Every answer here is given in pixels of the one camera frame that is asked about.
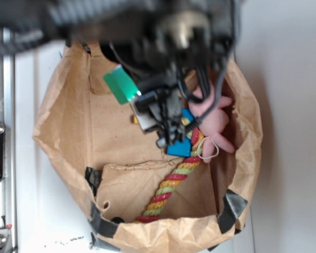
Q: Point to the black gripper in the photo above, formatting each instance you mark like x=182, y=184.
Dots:
x=160, y=116

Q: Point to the green rectangular block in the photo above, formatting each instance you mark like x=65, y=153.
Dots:
x=119, y=85

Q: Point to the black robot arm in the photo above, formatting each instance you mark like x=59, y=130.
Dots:
x=172, y=50

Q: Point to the blue rectangular block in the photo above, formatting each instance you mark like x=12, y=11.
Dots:
x=182, y=148

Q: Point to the pink plush bunny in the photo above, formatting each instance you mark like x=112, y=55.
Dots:
x=213, y=125

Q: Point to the brown paper bag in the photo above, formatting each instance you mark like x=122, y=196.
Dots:
x=113, y=169

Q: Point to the multicolour twisted rope toy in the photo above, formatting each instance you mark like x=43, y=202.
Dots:
x=172, y=180

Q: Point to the aluminium extrusion rail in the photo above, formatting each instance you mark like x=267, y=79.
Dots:
x=8, y=234

